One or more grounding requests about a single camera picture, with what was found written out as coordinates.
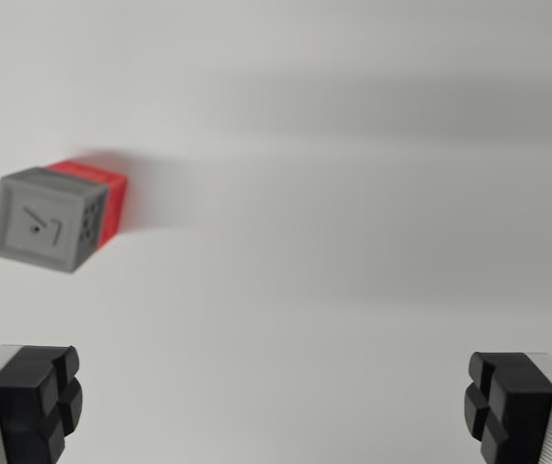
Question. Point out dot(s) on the black-tipped silver gripper left finger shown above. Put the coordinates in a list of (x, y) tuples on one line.
[(24, 406)]

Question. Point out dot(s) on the black-tipped silver gripper right finger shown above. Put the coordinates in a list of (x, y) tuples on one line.
[(522, 406)]

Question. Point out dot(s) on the grey embossed toy cube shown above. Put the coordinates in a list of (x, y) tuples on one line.
[(38, 222)]

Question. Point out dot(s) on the red embossed toy cube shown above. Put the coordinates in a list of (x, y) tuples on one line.
[(113, 208)]

